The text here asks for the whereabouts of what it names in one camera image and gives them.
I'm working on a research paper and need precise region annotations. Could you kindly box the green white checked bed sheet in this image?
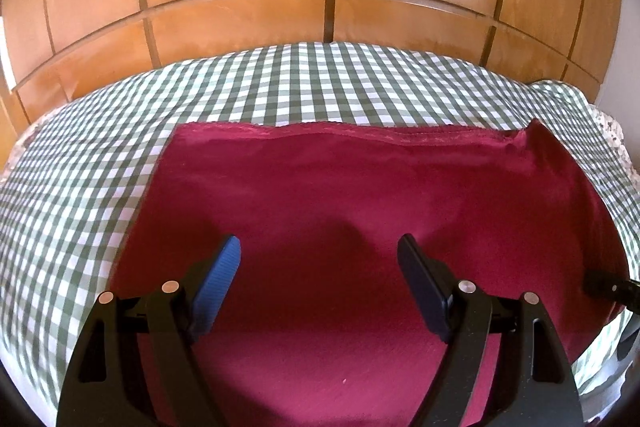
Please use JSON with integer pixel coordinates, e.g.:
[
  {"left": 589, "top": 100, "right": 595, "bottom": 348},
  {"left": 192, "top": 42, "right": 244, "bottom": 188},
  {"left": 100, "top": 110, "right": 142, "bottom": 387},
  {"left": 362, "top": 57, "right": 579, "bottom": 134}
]
[{"left": 0, "top": 42, "right": 640, "bottom": 427}]

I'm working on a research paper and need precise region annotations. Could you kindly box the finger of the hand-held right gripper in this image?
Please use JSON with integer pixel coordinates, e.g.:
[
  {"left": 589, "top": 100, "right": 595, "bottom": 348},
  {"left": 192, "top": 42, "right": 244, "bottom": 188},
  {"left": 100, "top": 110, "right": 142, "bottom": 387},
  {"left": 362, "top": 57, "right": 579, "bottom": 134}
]
[{"left": 585, "top": 271, "right": 640, "bottom": 306}]

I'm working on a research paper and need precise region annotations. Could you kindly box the maroon long-sleeved shirt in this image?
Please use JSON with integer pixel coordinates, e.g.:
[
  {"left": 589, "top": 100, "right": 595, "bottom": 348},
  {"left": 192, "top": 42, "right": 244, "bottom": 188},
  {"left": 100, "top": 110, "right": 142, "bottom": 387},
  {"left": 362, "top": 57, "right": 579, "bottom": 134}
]
[{"left": 107, "top": 119, "right": 631, "bottom": 427}]

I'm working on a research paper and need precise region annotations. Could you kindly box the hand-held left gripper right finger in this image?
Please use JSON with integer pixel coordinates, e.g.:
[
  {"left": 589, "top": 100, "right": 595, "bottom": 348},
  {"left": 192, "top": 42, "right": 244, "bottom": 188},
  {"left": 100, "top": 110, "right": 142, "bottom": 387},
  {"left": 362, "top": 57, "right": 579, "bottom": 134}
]
[{"left": 396, "top": 233, "right": 584, "bottom": 427}]

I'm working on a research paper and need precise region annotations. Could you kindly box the white floral bedspread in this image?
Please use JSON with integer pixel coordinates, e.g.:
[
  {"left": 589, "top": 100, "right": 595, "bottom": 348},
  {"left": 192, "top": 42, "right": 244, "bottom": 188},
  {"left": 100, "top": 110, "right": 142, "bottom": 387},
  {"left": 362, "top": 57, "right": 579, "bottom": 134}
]
[{"left": 590, "top": 104, "right": 640, "bottom": 192}]

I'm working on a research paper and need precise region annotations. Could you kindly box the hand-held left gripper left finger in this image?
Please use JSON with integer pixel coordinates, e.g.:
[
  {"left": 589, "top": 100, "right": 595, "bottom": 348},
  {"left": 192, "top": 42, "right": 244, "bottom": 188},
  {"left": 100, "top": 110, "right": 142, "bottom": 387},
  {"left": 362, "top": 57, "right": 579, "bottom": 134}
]
[{"left": 56, "top": 234, "right": 242, "bottom": 427}]

